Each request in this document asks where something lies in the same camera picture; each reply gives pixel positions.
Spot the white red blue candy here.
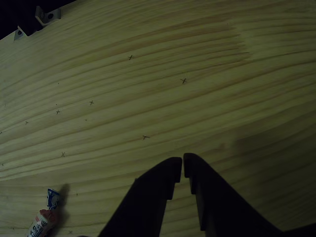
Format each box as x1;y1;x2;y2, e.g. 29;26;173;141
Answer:
24;188;61;237

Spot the metal mounting bracket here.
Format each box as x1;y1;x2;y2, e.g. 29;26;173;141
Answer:
13;6;62;41

